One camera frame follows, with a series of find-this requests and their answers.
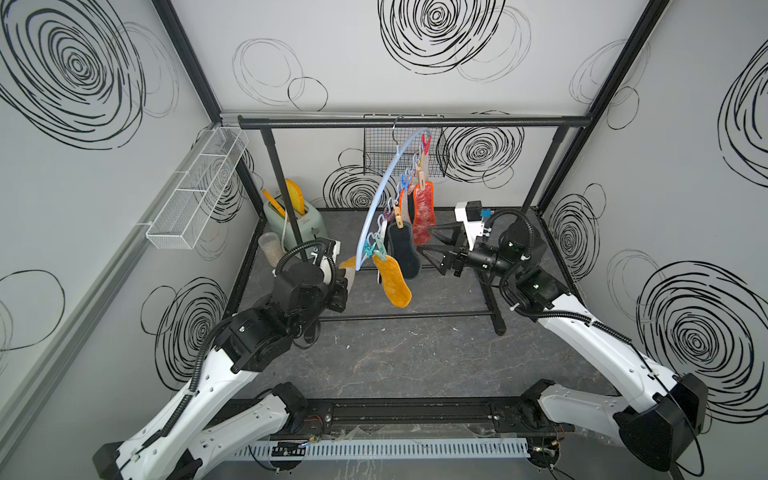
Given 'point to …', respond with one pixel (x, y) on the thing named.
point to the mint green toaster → (310, 227)
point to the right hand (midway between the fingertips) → (426, 241)
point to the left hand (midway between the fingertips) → (343, 271)
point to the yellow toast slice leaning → (274, 203)
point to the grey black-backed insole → (400, 245)
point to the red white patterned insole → (424, 213)
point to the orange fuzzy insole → (393, 281)
